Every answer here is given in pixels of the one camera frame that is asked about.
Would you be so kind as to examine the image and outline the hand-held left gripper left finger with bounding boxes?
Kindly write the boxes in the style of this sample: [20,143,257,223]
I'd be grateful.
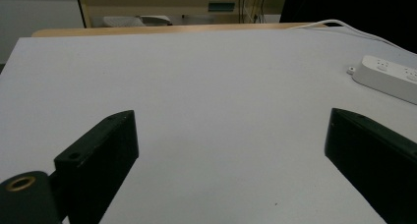
[53,109,140,224]

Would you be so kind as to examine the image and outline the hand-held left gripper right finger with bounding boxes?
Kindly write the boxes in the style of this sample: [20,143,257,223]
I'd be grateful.
[324,107,417,224]

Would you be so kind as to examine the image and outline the white power strip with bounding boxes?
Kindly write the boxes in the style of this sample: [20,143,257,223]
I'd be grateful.
[346,54,417,105]

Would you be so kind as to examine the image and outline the white table cover sheet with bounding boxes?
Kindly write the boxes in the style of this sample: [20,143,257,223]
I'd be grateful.
[0,27,417,224]

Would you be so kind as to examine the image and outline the white chair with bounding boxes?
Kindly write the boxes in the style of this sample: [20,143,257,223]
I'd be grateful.
[101,15,173,28]

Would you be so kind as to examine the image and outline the wooden table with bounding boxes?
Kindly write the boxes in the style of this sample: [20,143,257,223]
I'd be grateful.
[30,22,328,38]

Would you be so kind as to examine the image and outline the dark curtain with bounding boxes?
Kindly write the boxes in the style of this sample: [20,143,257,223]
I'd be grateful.
[279,0,417,54]

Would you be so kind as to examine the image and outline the white power cable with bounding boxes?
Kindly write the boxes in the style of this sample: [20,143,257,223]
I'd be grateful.
[288,19,417,56]

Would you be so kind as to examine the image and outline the bundle of hanging cables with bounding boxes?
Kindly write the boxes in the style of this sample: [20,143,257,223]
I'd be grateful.
[237,0,273,24]

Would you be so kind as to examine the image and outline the teal wall label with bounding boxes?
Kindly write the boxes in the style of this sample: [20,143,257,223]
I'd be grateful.
[208,1,236,13]

